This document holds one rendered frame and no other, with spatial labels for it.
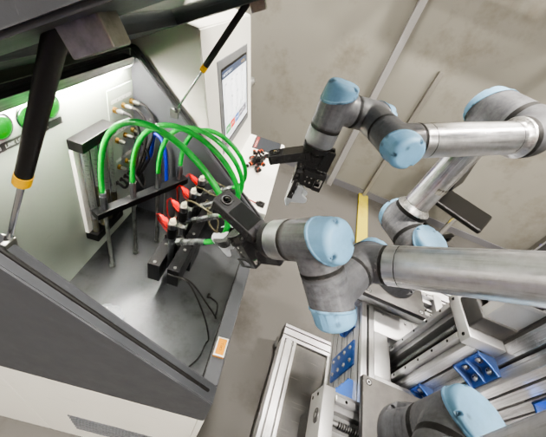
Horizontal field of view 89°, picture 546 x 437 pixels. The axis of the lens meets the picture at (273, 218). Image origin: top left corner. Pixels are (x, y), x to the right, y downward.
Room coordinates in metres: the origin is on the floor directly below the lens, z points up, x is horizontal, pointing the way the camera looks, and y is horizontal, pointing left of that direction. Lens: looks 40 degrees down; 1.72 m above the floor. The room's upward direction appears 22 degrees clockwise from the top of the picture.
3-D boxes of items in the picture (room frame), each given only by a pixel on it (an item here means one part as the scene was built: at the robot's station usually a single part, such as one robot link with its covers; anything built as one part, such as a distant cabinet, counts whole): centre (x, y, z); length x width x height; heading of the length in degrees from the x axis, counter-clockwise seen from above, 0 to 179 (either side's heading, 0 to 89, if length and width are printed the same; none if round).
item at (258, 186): (1.25, 0.18, 0.96); 0.70 x 0.22 x 0.03; 5
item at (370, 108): (0.71, -0.14, 1.54); 0.11 x 0.11 x 0.08; 25
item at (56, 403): (0.53, 0.29, 0.39); 0.70 x 0.58 x 0.79; 5
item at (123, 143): (0.75, 0.55, 1.20); 0.13 x 0.03 x 0.31; 5
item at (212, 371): (0.56, 0.02, 0.87); 0.62 x 0.04 x 0.16; 5
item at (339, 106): (0.69, -0.04, 1.54); 0.09 x 0.08 x 0.11; 115
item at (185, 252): (0.66, 0.27, 0.91); 0.34 x 0.10 x 0.15; 5
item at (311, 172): (0.69, -0.04, 1.38); 0.09 x 0.08 x 0.12; 95
